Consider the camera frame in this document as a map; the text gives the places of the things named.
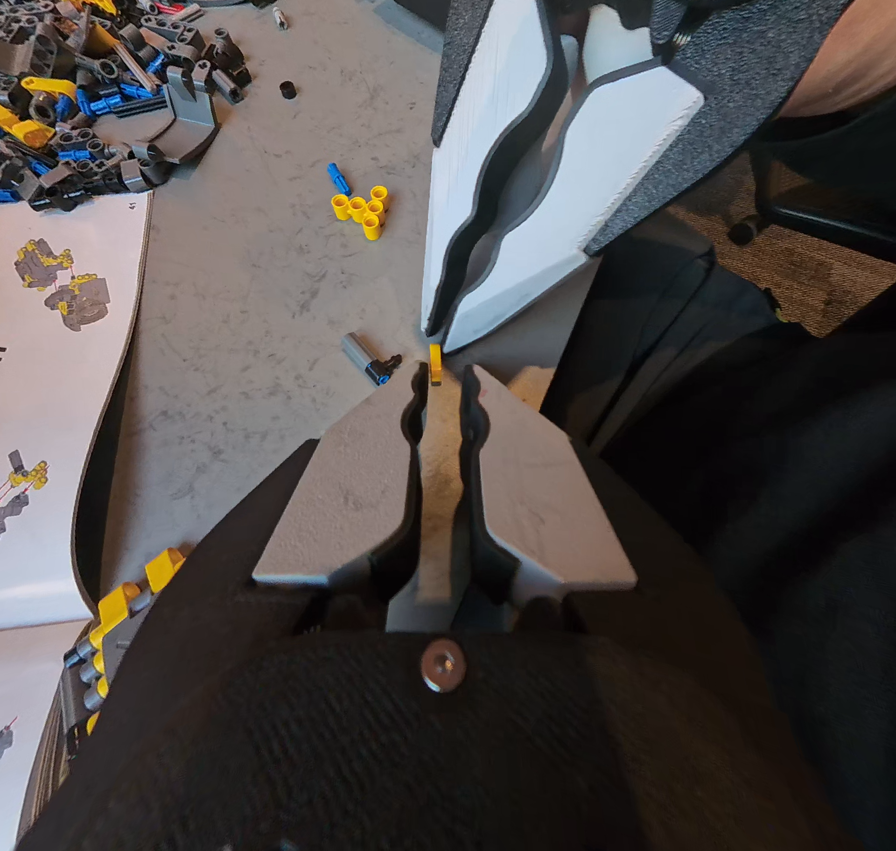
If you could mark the white building instruction booklet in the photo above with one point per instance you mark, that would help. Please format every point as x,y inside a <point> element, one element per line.
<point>56,375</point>

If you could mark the black pin connector brick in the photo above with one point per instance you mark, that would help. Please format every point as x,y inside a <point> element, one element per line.
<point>392,363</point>

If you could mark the yellow two-hole brick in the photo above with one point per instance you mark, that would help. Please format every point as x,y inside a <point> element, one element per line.
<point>435,364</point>

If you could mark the black office chair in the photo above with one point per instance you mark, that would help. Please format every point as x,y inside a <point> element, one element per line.
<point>826,221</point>

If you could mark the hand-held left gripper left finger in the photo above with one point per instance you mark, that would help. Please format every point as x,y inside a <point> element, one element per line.
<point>343,508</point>

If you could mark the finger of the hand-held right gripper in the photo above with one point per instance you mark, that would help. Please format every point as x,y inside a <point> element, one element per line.
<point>616,151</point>
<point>483,95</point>

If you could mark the person's dark clothing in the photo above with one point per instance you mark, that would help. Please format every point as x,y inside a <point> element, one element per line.
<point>735,480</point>

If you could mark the person's right forearm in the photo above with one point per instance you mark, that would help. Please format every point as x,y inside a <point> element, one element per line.
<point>854,60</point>

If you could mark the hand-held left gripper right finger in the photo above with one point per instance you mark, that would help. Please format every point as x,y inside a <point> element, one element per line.
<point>553,508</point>

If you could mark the blue pin brick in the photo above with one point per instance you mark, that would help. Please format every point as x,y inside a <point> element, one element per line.
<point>338,179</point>
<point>381,376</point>

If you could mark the dark grey tube brick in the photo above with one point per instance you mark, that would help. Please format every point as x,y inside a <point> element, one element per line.
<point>358,352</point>

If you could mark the pile of toy brick parts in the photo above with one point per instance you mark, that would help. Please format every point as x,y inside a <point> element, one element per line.
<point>105,81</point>

